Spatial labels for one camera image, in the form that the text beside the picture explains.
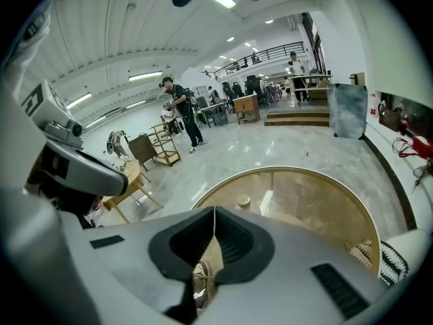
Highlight light wooden side table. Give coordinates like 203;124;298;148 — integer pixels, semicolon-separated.
101;159;165;225

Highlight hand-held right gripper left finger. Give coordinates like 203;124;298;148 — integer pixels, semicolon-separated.
57;206;217;325

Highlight grey-blue panel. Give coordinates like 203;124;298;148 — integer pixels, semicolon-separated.
328;83;369;140

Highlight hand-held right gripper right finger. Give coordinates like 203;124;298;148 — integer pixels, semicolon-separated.
202;206;388;325

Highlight wooden steps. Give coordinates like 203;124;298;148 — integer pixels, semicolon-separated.
263;110;331;127

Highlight white flower arrangement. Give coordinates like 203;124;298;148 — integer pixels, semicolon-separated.
113;156;133;173

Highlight dark wooden cabinet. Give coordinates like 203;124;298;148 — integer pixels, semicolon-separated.
127;133;158;172

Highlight round glass side table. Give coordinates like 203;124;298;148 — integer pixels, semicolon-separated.
191;167;382;277

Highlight black office chair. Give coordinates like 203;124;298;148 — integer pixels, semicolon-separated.
245;74;268;104
221;81;244;108

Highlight red handbag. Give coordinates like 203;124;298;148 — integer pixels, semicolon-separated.
392;135;433;159

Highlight wooden open rack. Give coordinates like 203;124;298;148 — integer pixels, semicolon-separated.
148;122;181;168

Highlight black mezzanine railing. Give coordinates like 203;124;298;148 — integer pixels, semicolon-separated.
202;41;305;81

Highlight brown handbag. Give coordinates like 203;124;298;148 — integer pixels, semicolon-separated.
378;100;404;133

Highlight black white zigzag blanket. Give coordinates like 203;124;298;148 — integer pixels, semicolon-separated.
344;238;410;287

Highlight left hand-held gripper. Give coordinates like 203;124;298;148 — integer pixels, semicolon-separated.
20;79;131;196

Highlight brown wooden desk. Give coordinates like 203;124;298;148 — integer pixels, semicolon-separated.
233;93;261;125

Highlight person's right sneaker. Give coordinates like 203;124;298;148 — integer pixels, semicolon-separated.
191;259;217;309

